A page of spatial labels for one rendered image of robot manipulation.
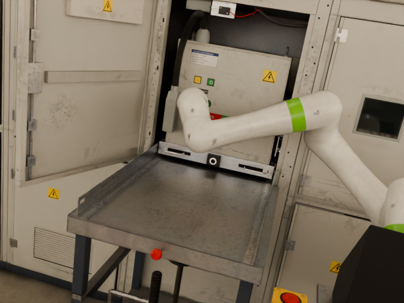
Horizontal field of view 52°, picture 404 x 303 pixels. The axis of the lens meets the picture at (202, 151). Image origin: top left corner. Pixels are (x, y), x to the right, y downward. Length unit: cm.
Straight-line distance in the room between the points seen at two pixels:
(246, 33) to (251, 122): 122
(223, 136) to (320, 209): 66
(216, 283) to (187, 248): 87
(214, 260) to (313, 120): 55
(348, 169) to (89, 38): 103
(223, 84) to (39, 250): 133
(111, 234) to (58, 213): 96
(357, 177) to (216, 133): 49
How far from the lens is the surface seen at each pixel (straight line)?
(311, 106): 139
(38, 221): 233
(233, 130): 137
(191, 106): 141
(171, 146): 191
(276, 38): 251
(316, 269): 198
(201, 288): 213
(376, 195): 144
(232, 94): 181
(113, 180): 153
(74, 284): 150
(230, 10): 179
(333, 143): 151
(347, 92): 173
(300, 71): 174
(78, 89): 162
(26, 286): 250
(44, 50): 151
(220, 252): 125
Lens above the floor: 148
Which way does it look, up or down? 17 degrees down
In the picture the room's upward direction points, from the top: 9 degrees clockwise
